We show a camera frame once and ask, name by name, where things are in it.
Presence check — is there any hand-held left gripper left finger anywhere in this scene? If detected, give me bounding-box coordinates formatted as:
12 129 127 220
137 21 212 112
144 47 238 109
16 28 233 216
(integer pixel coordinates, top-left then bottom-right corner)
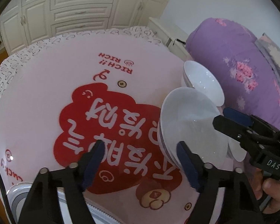
17 140 105 224

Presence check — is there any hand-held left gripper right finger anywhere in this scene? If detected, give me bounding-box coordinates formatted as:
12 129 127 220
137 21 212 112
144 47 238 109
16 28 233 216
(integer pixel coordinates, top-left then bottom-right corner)
176 141 265 224

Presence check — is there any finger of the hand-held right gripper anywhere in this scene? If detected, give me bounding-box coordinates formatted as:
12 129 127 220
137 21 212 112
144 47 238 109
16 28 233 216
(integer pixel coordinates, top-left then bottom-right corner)
223 107 280 136
212 115 257 145

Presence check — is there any person's right hand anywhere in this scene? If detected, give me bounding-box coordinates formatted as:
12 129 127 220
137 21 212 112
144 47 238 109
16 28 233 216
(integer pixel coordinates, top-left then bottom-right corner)
259 179 280 213

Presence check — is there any purple floral quilt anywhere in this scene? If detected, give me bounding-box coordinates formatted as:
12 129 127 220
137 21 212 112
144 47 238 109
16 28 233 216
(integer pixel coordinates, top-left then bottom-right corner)
185 17 280 131

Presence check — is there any grey floral pillow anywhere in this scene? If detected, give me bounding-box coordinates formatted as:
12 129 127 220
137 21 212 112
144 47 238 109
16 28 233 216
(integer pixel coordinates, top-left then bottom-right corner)
254 33 280 75

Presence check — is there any pink printed round table cover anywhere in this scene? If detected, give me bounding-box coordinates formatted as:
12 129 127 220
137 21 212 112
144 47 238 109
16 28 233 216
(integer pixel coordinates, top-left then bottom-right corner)
0 31 227 224

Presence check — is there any cream nightstand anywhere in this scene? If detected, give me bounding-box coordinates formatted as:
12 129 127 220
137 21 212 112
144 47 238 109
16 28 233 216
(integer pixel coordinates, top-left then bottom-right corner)
147 17 189 56

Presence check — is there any heart print bed sheet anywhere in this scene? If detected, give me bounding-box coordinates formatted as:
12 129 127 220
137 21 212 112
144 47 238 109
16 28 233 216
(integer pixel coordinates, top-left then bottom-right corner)
0 26 164 122

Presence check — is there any cream panelled wardrobe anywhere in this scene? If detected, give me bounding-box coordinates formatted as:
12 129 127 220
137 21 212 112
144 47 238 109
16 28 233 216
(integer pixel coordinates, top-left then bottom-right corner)
0 0 178 54

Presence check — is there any black cable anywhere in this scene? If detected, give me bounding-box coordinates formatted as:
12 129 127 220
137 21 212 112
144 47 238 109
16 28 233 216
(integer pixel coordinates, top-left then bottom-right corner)
0 155 17 224

